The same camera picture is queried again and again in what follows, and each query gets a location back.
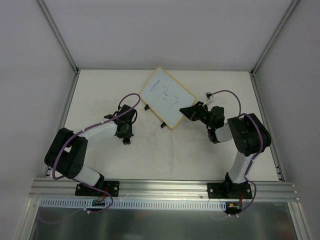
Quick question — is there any black whiteboard foot right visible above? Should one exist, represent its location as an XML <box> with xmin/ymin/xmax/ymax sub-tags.
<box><xmin>160</xmin><ymin>122</ymin><xmax>167</xmax><ymax>129</ymax></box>

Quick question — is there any black whiteboard foot left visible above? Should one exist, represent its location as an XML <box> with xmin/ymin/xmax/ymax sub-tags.
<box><xmin>144</xmin><ymin>104</ymin><xmax>150</xmax><ymax>111</ymax></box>

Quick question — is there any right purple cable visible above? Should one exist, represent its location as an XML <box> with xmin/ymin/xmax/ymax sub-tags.
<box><xmin>209</xmin><ymin>89</ymin><xmax>263</xmax><ymax>176</ymax></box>

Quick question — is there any white slotted cable duct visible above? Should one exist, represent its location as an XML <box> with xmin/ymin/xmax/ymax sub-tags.
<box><xmin>39</xmin><ymin>198</ymin><xmax>227</xmax><ymax>212</ymax></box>

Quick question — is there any aluminium frame post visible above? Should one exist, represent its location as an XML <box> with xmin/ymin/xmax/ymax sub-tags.
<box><xmin>250</xmin><ymin>0</ymin><xmax>301</xmax><ymax>76</ymax></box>
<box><xmin>36</xmin><ymin>0</ymin><xmax>80</xmax><ymax>75</ymax></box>

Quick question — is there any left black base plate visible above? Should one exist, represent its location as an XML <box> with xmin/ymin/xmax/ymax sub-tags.
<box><xmin>75</xmin><ymin>180</ymin><xmax>120</xmax><ymax>197</ymax></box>

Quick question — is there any white whiteboard yellow frame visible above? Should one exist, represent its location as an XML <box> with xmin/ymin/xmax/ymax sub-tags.
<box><xmin>139</xmin><ymin>67</ymin><xmax>197</xmax><ymax>129</ymax></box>

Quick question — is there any black whiteboard eraser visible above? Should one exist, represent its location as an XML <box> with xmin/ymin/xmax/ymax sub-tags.
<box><xmin>122</xmin><ymin>138</ymin><xmax>131</xmax><ymax>145</ymax></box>

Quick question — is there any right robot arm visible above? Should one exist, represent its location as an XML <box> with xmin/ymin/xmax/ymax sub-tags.
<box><xmin>179</xmin><ymin>101</ymin><xmax>272</xmax><ymax>200</ymax></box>

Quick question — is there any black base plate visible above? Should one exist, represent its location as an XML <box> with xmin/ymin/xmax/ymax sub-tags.
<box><xmin>207</xmin><ymin>182</ymin><xmax>253</xmax><ymax>200</ymax></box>
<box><xmin>75</xmin><ymin>180</ymin><xmax>120</xmax><ymax>197</ymax></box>

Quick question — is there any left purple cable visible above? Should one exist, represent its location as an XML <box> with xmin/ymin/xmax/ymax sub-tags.
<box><xmin>51</xmin><ymin>93</ymin><xmax>141</xmax><ymax>181</ymax></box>

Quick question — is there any purple cable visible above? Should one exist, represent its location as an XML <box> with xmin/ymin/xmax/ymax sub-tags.
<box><xmin>209</xmin><ymin>89</ymin><xmax>263</xmax><ymax>176</ymax></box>
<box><xmin>51</xmin><ymin>93</ymin><xmax>141</xmax><ymax>181</ymax></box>

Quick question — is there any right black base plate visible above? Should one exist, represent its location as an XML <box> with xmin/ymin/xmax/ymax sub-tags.
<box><xmin>207</xmin><ymin>182</ymin><xmax>253</xmax><ymax>200</ymax></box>

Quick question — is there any black whiteboard foot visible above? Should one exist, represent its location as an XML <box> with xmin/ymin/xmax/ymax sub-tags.
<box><xmin>160</xmin><ymin>122</ymin><xmax>167</xmax><ymax>129</ymax></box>
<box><xmin>144</xmin><ymin>104</ymin><xmax>150</xmax><ymax>111</ymax></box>

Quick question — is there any aluminium front rail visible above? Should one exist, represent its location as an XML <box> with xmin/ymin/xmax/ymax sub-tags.
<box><xmin>28</xmin><ymin>178</ymin><xmax>300</xmax><ymax>203</ymax></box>

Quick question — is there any left aluminium frame post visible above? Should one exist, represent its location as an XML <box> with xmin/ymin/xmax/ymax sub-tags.
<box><xmin>36</xmin><ymin>0</ymin><xmax>80</xmax><ymax>75</ymax></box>

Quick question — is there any right aluminium frame post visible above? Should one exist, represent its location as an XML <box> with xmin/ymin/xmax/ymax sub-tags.
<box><xmin>250</xmin><ymin>0</ymin><xmax>301</xmax><ymax>76</ymax></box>

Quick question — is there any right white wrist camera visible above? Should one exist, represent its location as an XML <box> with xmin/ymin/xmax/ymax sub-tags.
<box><xmin>204</xmin><ymin>92</ymin><xmax>214</xmax><ymax>106</ymax></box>

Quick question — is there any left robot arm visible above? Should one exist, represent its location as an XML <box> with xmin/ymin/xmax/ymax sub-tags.
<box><xmin>44</xmin><ymin>104</ymin><xmax>138</xmax><ymax>195</ymax></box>

